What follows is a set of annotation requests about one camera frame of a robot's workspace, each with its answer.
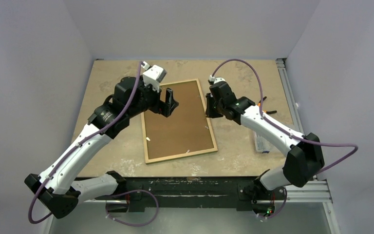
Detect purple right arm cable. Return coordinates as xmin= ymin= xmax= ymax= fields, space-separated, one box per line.
xmin=211 ymin=58 xmax=359 ymax=176

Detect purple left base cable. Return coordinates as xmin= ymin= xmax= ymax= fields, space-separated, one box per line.
xmin=105 ymin=189 xmax=160 ymax=227

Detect green wooden picture frame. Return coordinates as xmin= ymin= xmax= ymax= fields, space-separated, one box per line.
xmin=141 ymin=79 xmax=218 ymax=164

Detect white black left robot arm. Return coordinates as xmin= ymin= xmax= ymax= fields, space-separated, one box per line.
xmin=24 ymin=77 xmax=179 ymax=219

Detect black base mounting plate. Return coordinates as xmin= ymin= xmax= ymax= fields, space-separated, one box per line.
xmin=95 ymin=176 xmax=285 ymax=212

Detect aluminium rail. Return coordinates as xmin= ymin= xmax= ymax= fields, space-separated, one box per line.
xmin=47 ymin=180 xmax=333 ymax=204
xmin=274 ymin=58 xmax=311 ymax=135

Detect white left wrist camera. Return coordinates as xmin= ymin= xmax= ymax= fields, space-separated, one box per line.
xmin=141 ymin=61 xmax=167 ymax=93

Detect aluminium front rail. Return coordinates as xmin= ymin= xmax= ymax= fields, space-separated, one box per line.
xmin=47 ymin=180 xmax=333 ymax=204

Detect aluminium right side rail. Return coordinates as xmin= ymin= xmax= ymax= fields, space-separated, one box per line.
xmin=274 ymin=58 xmax=311 ymax=135

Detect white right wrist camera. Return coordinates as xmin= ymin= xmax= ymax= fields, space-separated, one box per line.
xmin=208 ymin=75 xmax=225 ymax=85

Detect clear plastic box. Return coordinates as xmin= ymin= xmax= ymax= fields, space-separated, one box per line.
xmin=254 ymin=132 xmax=278 ymax=154

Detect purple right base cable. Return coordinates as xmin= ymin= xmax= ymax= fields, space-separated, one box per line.
xmin=256 ymin=190 xmax=289 ymax=220

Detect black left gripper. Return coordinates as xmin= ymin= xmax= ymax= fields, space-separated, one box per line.
xmin=128 ymin=75 xmax=178 ymax=118

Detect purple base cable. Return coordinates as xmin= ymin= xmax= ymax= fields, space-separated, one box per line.
xmin=105 ymin=189 xmax=160 ymax=227
xmin=256 ymin=190 xmax=289 ymax=220

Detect orange handled pliers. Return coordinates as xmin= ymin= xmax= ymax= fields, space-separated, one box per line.
xmin=258 ymin=96 xmax=278 ymax=117

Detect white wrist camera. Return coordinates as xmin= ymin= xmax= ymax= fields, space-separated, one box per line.
xmin=141 ymin=61 xmax=167 ymax=93
xmin=208 ymin=75 xmax=225 ymax=85

